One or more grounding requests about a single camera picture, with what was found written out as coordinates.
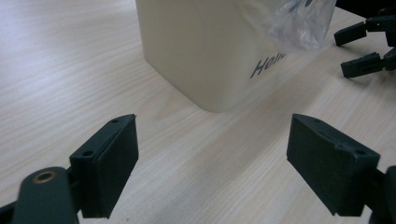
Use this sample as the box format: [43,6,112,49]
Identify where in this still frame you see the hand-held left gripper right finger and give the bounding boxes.
[286,113,381,217]

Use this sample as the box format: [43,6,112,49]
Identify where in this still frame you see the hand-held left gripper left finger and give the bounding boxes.
[68,113,140,219]

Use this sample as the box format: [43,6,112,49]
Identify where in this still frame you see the clear plastic bag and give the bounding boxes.
[236,0,338,54]

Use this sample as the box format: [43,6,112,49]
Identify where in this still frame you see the cream square waste bin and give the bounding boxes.
[134,0,312,114]

